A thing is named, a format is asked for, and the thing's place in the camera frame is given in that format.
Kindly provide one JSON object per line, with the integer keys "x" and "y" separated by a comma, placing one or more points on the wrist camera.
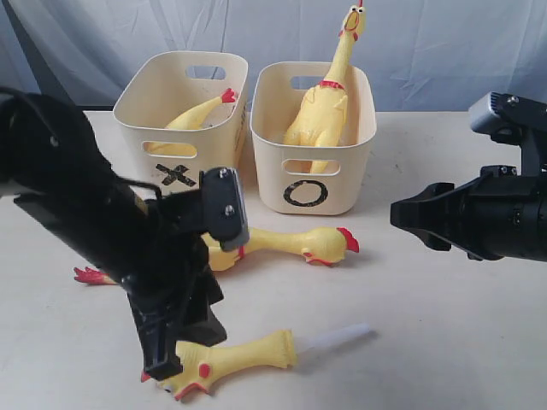
{"x": 516, "y": 121}
{"x": 224, "y": 213}

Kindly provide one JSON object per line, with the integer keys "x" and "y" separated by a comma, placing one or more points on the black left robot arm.
{"x": 52, "y": 167}

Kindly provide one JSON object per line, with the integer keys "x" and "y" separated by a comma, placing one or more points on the cream bin marked X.
{"x": 168, "y": 85}

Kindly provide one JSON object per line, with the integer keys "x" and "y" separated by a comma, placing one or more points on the headless rubber chicken body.
{"x": 192, "y": 119}

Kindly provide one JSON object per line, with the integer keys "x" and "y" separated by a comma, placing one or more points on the detached rubber chicken head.
{"x": 204, "y": 366}

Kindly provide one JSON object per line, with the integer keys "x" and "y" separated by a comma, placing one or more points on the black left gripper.
{"x": 171, "y": 298}

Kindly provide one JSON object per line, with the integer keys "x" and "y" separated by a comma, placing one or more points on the white plastic squeaker tube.
{"x": 331, "y": 339}

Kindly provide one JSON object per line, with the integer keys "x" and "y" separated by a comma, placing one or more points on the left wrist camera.
{"x": 224, "y": 213}

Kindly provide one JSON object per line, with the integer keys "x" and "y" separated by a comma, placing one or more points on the cream bin marked O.
{"x": 307, "y": 180}

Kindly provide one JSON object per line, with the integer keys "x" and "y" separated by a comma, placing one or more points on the blue backdrop curtain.
{"x": 418, "y": 55}

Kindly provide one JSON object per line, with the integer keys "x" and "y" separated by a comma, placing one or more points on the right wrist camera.
{"x": 516, "y": 121}

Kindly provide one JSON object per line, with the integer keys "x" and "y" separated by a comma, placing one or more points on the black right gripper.
{"x": 499, "y": 214}

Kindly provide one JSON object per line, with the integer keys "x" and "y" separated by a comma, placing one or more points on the whole yellow rubber chicken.
{"x": 323, "y": 111}

